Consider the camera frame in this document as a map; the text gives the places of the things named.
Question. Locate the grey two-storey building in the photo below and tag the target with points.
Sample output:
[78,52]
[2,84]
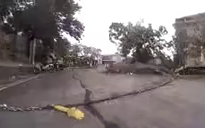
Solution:
[190,40]

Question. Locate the grey concrete road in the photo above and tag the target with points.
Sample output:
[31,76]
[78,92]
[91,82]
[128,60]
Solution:
[130,106]

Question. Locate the low wall with railing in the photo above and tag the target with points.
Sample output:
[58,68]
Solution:
[196,69]

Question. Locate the cluster of small trees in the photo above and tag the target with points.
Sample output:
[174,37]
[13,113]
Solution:
[83,53]

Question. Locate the stone wall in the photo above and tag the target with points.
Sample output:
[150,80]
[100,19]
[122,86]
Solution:
[10,46]

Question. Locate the mound of dirt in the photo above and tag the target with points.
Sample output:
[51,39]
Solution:
[136,68]

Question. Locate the low pale building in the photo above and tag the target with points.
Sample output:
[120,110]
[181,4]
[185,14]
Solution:
[111,59]

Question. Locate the parked motorcycles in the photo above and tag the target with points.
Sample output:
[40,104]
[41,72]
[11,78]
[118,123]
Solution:
[43,67]

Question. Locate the large dark tree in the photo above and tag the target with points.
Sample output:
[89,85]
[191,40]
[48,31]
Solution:
[46,20]

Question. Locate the broad leafy tree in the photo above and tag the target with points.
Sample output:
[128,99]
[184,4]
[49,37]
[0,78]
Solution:
[140,38]

